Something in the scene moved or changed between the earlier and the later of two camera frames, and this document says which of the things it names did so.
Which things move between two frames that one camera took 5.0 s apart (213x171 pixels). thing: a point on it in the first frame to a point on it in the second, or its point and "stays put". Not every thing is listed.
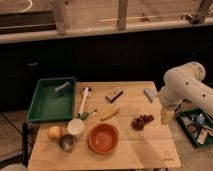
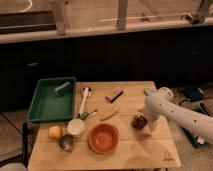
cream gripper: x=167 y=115 to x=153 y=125
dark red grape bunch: x=139 y=122 stays put
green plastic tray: x=53 y=100 stays put
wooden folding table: x=115 y=125 stays put
